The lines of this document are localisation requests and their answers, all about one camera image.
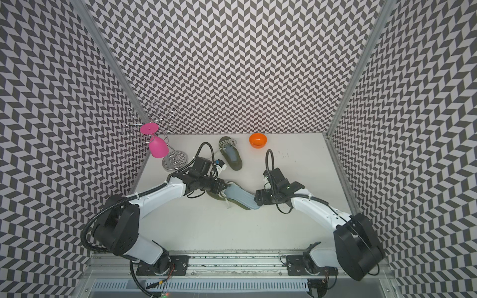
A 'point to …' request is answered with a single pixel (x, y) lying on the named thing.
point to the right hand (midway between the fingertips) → (262, 201)
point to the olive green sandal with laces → (228, 146)
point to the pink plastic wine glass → (157, 146)
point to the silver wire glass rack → (174, 161)
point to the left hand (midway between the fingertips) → (225, 187)
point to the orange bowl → (258, 140)
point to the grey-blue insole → (238, 193)
